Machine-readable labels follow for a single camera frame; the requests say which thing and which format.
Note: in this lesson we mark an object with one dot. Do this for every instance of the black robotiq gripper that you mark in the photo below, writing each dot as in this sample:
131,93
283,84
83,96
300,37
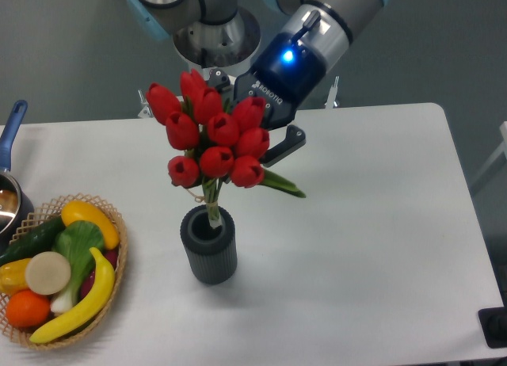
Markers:
283,74

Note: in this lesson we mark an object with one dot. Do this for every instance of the red tulip bouquet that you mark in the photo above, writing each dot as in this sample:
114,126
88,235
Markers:
217,142

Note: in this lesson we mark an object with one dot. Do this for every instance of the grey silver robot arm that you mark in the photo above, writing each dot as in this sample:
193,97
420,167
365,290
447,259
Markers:
221,40

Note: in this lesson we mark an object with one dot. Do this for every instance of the dark grey ribbed vase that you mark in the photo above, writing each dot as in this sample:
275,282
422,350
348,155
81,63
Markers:
211,251

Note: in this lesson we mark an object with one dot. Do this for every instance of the purple red vegetable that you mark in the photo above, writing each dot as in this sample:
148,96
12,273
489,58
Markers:
112,257

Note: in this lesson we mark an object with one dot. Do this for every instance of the green bok choy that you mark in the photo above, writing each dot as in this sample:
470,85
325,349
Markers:
74,244

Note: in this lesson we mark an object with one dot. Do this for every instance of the white furniture part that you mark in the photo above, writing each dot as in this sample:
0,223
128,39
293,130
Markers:
492,166

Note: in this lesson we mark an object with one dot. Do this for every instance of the yellow banana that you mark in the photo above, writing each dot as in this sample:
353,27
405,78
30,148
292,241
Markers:
86,309

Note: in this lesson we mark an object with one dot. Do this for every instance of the dark green cucumber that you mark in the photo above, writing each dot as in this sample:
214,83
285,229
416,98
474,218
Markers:
38,240

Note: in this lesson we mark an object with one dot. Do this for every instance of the beige round disc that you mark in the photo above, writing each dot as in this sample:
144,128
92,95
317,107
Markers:
47,273

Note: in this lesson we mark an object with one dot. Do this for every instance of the yellow bell pepper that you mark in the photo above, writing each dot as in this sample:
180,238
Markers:
13,276

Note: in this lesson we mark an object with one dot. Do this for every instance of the orange fruit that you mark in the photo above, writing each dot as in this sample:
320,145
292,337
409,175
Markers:
27,309

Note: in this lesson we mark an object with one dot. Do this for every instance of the black device at table edge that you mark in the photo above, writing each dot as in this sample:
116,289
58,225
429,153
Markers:
493,323

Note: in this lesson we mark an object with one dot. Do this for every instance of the woven wicker basket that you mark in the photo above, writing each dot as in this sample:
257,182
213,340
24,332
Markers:
43,213

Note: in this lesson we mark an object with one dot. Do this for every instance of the blue handled saucepan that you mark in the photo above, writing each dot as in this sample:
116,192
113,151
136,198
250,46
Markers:
15,205

